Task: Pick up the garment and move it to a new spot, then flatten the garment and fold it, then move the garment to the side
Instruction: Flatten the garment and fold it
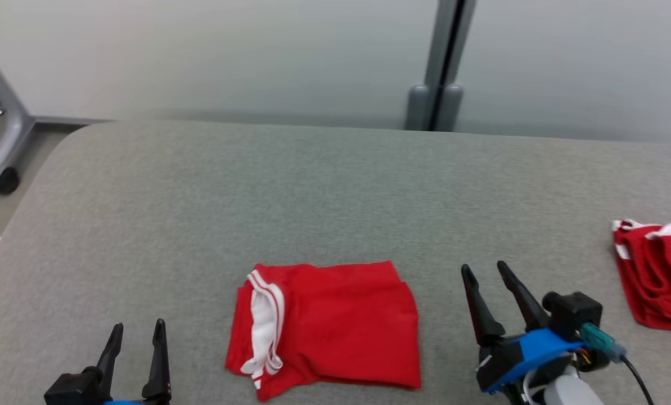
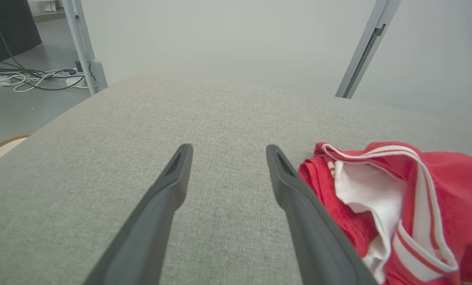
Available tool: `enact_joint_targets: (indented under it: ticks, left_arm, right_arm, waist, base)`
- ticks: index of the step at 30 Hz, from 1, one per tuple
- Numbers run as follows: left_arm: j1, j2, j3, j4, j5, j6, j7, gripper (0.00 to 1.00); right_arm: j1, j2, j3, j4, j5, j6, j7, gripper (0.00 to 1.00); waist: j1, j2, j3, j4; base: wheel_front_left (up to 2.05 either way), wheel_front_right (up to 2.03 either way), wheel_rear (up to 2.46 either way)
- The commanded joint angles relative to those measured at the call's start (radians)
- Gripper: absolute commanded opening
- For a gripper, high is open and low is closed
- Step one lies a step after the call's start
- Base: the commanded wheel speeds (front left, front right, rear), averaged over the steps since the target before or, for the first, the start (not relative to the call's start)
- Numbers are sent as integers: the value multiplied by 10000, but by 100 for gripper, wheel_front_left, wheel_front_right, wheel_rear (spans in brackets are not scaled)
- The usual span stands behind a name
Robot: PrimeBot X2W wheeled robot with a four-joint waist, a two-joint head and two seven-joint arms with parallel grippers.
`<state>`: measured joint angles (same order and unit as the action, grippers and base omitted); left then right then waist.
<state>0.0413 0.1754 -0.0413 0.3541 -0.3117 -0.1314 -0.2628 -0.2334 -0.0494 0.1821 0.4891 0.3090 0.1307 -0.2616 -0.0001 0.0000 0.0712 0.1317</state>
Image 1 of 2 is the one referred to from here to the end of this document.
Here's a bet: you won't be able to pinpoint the red shorts white trim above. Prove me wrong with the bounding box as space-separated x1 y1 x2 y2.
611 219 671 335

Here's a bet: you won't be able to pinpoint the grey partition bottom rail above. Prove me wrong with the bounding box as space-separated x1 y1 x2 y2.
31 116 116 127

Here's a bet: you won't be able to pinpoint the right black cable teal connector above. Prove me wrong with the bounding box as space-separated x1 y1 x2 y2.
580 323 655 405

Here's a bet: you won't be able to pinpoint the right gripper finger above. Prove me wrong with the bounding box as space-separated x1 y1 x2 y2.
497 260 551 332
461 264 506 347

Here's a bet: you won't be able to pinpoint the grey partition post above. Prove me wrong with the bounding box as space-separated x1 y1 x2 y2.
406 0 478 132

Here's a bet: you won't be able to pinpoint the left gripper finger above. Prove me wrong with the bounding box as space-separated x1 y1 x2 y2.
142 318 172 402
96 323 124 394

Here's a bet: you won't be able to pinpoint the grey fabric padded bench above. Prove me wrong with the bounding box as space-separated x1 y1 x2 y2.
0 119 671 405

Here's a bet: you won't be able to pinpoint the grey stand leg black castor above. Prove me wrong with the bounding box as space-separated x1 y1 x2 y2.
0 49 37 196

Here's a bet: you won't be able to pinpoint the red jersey white side panels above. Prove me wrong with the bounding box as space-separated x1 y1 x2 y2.
224 260 423 402

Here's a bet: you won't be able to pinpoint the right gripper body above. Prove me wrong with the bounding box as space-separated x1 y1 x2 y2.
476 336 564 405

